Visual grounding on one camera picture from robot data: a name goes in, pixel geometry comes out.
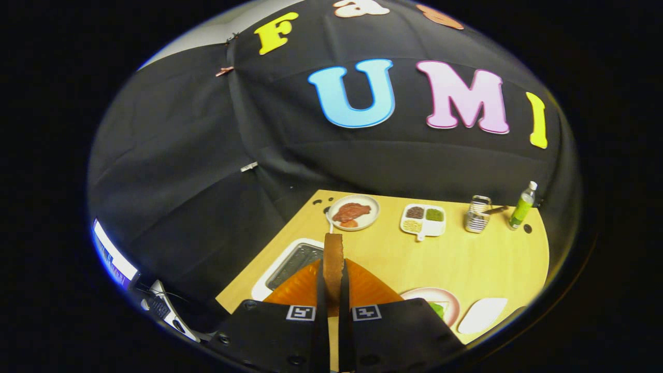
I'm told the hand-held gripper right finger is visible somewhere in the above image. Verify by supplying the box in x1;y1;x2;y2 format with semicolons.
339;258;467;373

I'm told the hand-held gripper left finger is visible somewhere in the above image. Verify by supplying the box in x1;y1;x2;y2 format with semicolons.
210;259;330;373

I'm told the toasted bread slice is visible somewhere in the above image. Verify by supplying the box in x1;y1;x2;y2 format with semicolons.
323;233;345;318

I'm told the white toaster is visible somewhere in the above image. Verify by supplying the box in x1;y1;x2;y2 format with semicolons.
251;238;326;302

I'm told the pink round plate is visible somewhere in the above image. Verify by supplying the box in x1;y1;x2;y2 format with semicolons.
400;288;460;328

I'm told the red meat slice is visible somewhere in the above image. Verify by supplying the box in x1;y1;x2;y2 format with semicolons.
332;203;372;228

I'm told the white round meat plate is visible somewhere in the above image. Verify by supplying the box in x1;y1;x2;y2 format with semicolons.
327;195;380;232

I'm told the white divided condiment tray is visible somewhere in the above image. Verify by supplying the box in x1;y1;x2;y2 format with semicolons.
400;204;446;242

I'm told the white square plate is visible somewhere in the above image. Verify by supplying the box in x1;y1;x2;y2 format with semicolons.
457;297;508;335

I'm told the white device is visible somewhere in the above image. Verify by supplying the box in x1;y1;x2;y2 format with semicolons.
141;280;200;342

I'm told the black backdrop cloth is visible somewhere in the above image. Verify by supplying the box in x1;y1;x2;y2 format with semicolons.
87;0;581;311

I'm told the green drink bottle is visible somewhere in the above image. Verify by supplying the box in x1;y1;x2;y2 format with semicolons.
508;181;538;230

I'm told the group of backdrop clips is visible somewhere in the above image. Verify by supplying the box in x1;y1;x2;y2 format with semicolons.
215;32;258;173

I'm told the metal wire utensil holder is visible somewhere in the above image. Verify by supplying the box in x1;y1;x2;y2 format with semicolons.
464;195;493;234

